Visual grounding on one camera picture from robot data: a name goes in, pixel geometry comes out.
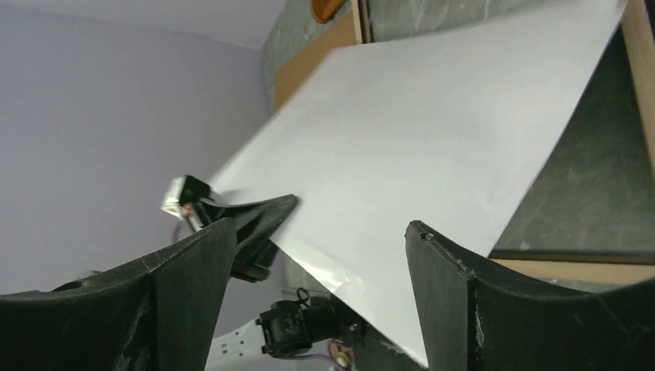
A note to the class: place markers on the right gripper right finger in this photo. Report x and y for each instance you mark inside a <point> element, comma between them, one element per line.
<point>476,314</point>

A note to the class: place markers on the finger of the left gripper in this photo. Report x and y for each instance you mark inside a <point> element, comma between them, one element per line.
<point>255,224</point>

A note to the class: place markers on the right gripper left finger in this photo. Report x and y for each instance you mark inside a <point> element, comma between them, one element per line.
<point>157,312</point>

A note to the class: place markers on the brown cardboard backing board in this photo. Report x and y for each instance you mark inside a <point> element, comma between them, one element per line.
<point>290,76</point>

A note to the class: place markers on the picture frame black and gold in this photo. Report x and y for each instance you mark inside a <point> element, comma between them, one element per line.
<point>594,196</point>

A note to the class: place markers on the white photo paper sheet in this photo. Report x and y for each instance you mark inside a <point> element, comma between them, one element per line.
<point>450,128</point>

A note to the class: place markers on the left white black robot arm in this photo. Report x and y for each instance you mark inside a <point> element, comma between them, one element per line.
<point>290,328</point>

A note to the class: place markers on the orange wooden shelf rack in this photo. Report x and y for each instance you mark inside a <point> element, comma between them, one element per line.
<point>323,11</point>

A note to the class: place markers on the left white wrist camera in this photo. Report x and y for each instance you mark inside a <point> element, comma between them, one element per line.
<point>188,199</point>

